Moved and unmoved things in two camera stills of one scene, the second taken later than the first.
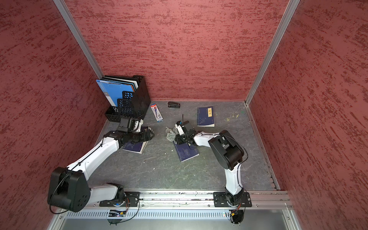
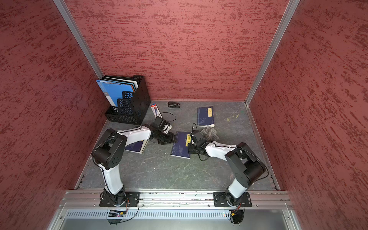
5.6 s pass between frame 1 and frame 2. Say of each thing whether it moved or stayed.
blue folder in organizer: stayed
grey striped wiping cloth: moved
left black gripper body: moved
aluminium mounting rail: stayed
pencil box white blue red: stayed
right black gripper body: moved
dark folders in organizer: stayed
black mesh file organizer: stayed
